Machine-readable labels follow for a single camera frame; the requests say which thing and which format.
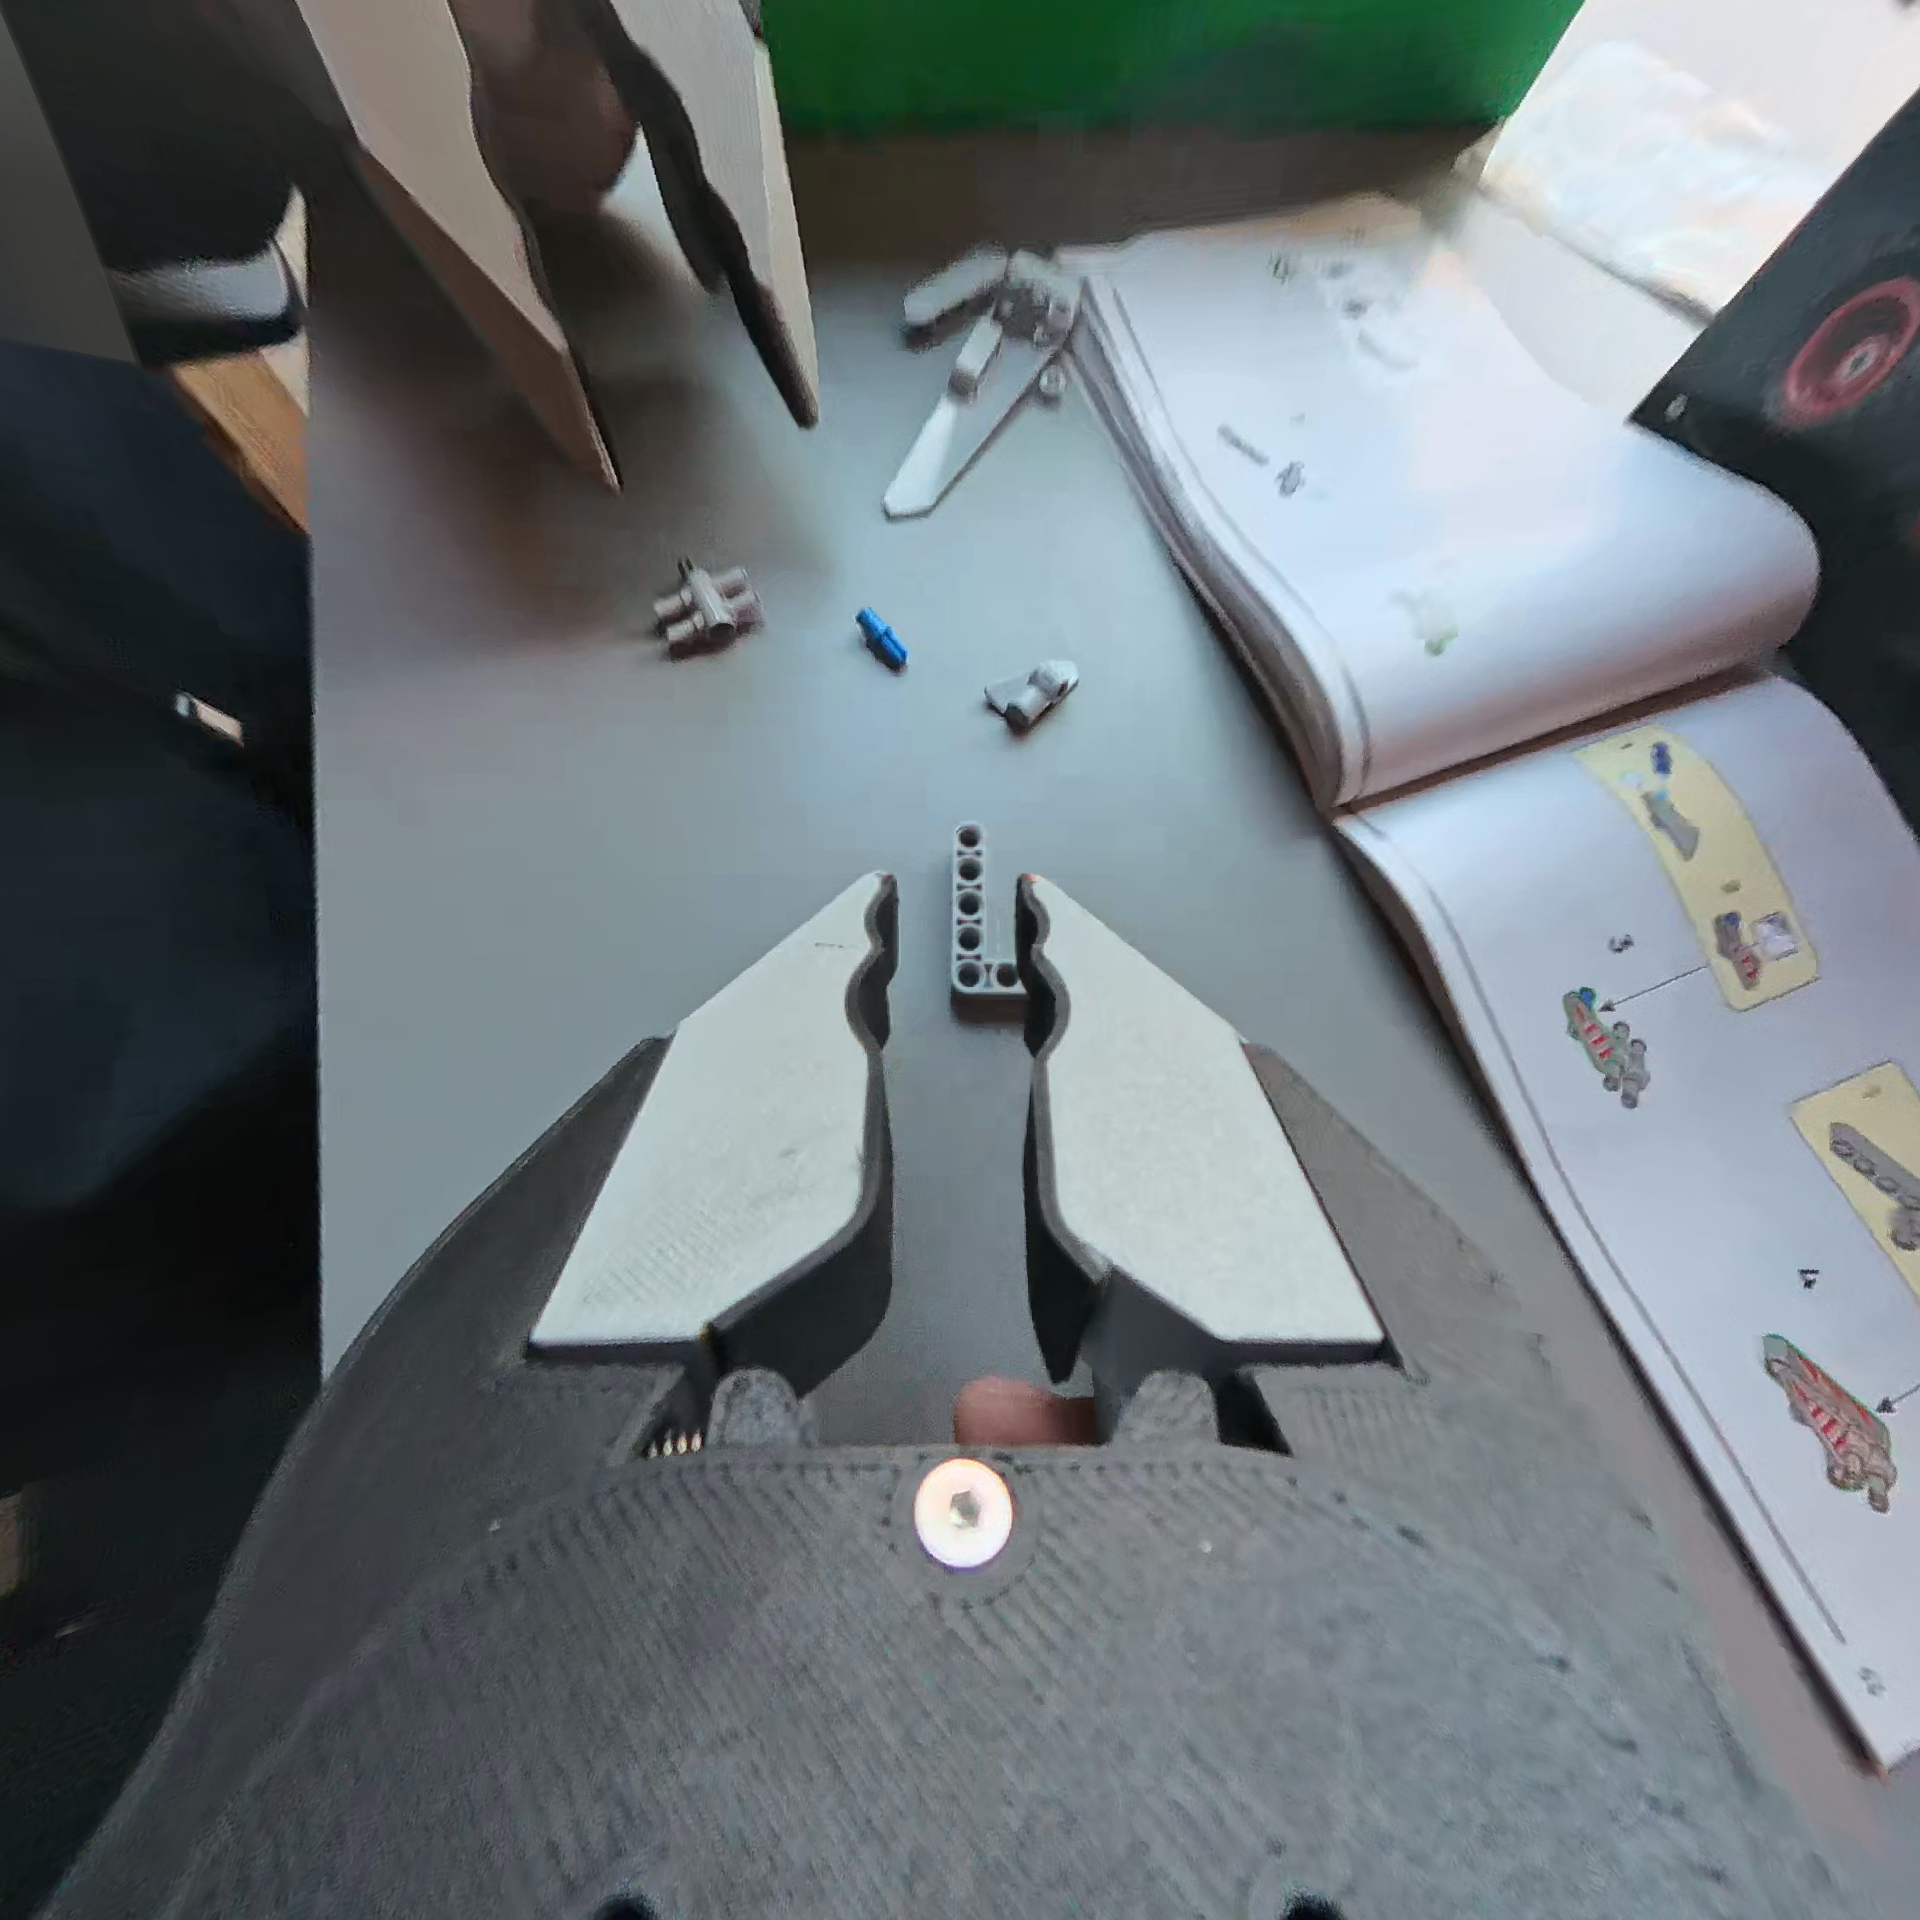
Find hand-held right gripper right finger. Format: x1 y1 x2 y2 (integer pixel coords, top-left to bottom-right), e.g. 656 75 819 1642
1016 875 1387 1406

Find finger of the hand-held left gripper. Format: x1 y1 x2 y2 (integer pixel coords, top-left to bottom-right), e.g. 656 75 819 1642
289 0 624 497
608 0 824 437

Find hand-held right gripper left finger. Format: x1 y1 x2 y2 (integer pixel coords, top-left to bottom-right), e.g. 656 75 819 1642
530 870 901 1406

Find grey angled lego beam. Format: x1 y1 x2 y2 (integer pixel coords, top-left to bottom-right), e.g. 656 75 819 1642
947 821 1025 1025

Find grey lego panel assembly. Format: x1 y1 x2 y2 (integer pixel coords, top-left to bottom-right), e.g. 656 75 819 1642
885 248 1085 521

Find grey lego cross connector assembly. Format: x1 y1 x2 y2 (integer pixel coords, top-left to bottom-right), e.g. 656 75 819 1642
654 561 765 659

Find lego instruction booklet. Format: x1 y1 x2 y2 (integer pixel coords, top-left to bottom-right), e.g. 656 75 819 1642
1072 227 1920 1769

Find black lego set box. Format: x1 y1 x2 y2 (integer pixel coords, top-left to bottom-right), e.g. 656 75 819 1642
1627 89 1920 841

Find person's right hand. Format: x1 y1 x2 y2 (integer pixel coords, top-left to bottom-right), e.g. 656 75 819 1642
956 1377 1101 1449

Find green box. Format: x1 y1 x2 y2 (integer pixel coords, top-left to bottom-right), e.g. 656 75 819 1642
756 0 1588 147

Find person's dark trousers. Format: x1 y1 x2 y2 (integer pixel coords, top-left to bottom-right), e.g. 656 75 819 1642
0 341 321 1504

